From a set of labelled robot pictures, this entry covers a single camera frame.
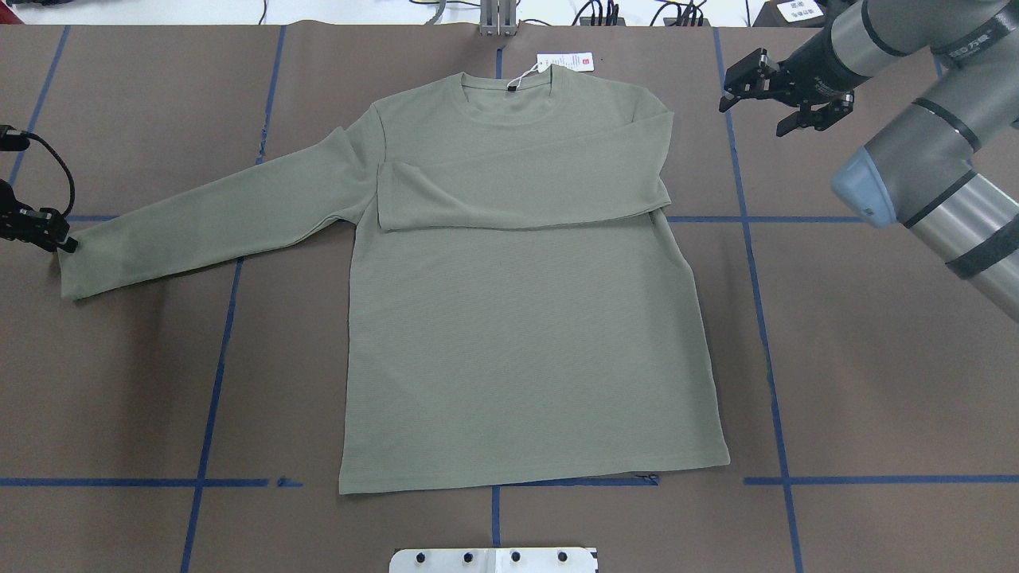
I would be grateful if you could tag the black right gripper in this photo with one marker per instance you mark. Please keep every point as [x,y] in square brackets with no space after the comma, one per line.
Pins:
[814,70]

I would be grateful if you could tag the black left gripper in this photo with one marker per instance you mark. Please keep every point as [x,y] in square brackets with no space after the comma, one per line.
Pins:
[24,224]

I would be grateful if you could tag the green long-sleeve shirt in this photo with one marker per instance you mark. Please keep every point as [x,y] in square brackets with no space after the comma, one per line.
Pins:
[519,309]

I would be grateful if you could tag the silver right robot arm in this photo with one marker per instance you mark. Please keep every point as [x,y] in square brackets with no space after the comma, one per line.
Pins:
[917,171]

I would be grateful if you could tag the blue tape line crosswise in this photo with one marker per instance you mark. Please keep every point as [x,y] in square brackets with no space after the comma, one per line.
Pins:
[764,220]

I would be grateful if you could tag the white shirt price tag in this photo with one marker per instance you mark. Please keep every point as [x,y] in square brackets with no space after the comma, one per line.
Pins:
[580,62]

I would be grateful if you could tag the grey metal bracket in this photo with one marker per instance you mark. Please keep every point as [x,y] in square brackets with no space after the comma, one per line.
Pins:
[498,18]

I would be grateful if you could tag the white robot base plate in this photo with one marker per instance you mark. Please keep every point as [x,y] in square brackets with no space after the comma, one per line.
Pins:
[541,559]

